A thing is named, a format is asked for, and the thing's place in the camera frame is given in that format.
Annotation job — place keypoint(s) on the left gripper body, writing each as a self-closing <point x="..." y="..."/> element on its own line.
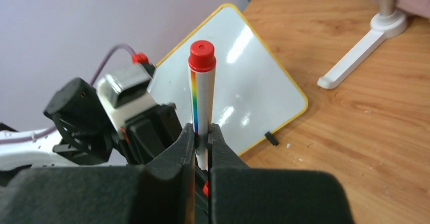
<point x="148" y="134"/>

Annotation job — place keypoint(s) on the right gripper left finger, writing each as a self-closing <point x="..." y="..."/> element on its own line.
<point x="162" y="191"/>

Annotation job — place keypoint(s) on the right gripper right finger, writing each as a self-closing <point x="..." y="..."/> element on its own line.
<point x="239" y="193"/>

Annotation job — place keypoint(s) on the white marker pen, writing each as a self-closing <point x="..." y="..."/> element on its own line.
<point x="202" y="71"/>

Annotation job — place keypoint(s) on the yellow framed whiteboard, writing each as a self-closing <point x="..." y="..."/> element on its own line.
<point x="253" y="93"/>

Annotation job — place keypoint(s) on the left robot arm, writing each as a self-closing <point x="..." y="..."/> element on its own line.
<point x="90" y="123"/>

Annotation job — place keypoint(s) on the clothes rack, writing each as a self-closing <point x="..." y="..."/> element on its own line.
<point x="386" y="24"/>

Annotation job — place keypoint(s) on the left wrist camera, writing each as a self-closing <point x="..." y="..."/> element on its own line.
<point x="124" y="94"/>

